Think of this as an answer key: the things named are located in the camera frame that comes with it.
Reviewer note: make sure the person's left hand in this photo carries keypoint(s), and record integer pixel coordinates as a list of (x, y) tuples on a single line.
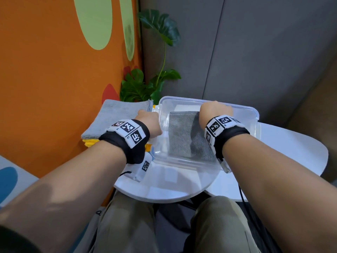
[(151, 123)]

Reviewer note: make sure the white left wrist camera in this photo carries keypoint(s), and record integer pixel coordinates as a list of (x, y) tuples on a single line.
[(139, 169)]

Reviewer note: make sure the person's right leg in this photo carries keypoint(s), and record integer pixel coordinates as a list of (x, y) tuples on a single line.
[(221, 226)]

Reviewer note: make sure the person's left leg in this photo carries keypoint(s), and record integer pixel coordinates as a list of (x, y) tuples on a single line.
[(126, 223)]

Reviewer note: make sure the dark green shirt sleeve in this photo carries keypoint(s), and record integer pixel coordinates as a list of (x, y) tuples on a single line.
[(15, 242)]

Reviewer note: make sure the grey towel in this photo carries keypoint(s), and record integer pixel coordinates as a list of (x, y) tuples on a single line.
[(115, 115), (184, 134)]

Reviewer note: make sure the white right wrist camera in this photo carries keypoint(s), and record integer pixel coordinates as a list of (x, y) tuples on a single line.
[(225, 167)]

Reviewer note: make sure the green leafy plant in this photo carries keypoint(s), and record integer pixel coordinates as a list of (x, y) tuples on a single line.
[(160, 23)]

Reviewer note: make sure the black wristband with markers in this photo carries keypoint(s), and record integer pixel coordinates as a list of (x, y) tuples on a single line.
[(131, 152), (229, 134)]

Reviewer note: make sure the black left wristband with markers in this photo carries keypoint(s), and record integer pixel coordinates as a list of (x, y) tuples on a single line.
[(131, 152)]

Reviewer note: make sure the person's left forearm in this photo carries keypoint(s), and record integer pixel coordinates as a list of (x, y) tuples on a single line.
[(65, 192)]

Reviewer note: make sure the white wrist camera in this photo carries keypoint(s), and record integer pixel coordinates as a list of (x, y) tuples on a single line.
[(225, 167), (139, 169)]

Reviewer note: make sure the yellow towel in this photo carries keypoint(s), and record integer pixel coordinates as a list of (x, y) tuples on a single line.
[(90, 145), (90, 142)]

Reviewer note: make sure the person's right hand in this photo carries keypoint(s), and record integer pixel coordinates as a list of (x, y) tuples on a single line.
[(213, 110)]

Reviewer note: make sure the person's right forearm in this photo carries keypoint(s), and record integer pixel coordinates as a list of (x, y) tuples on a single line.
[(284, 187)]

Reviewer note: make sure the person's leg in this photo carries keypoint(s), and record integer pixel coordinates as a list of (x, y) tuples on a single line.
[(126, 223), (221, 226)]

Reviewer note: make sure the black right wristband with markers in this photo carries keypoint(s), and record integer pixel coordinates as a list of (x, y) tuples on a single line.
[(229, 134)]

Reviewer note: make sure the clear plastic storage box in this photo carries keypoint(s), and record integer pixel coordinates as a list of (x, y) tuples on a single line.
[(244, 115)]

